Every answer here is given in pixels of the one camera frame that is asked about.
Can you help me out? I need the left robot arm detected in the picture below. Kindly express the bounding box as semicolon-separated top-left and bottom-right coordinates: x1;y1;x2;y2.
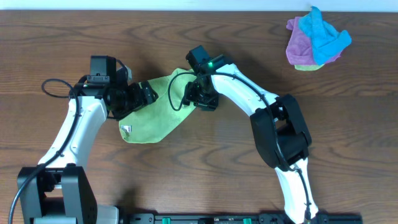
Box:
8;55;158;223

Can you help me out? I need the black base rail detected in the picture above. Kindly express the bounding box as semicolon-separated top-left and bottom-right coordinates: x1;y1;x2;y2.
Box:
118;213;363;224

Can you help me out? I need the purple cloth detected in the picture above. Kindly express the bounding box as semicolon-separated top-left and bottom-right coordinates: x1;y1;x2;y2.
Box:
285;17;342;65

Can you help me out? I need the light green cloth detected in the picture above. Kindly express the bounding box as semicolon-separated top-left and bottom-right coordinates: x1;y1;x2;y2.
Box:
119;68;195;144

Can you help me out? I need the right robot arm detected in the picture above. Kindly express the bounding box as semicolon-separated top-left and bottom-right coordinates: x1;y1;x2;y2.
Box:
182;45;318;223

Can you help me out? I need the blue cloth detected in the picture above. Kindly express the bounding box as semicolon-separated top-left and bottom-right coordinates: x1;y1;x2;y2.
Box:
298;6;352;65

